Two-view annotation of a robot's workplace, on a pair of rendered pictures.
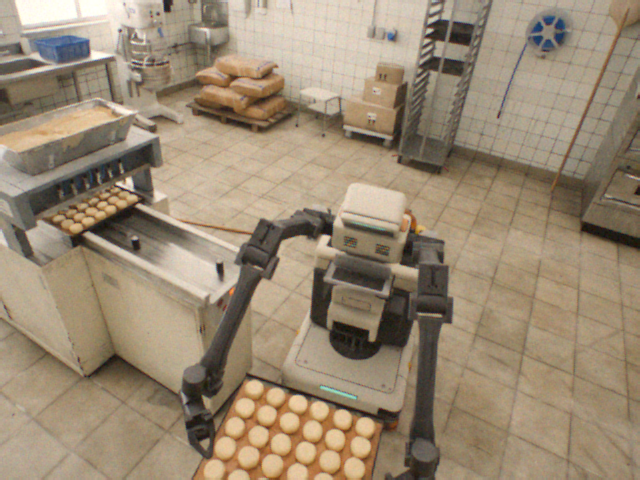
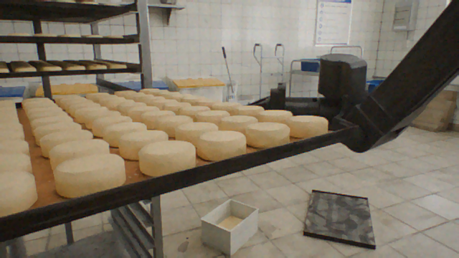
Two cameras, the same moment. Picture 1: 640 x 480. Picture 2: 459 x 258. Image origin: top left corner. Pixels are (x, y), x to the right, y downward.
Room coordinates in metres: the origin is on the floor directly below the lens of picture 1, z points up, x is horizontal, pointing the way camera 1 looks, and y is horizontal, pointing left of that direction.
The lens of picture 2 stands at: (0.85, -0.21, 1.12)
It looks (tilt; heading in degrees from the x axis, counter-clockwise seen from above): 15 degrees down; 130
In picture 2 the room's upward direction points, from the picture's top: straight up
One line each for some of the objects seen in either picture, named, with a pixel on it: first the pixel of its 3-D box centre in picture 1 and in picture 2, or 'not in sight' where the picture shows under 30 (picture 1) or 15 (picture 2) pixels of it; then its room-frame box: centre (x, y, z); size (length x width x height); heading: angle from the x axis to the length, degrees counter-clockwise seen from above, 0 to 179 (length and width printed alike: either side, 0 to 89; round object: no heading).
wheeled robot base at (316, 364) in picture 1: (352, 352); not in sight; (1.55, -0.25, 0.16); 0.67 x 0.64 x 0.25; 165
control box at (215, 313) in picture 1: (229, 297); not in sight; (1.28, 0.34, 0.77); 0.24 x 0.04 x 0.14; 153
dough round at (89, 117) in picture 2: not in sight; (103, 120); (0.42, 0.01, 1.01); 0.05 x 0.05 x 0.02
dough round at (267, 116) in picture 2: (244, 408); (274, 120); (0.63, 0.15, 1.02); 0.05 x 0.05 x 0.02
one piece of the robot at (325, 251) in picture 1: (367, 285); not in sight; (1.64, -0.27, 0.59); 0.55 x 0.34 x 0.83; 75
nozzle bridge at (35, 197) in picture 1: (80, 185); not in sight; (1.67, 1.12, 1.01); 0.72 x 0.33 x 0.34; 153
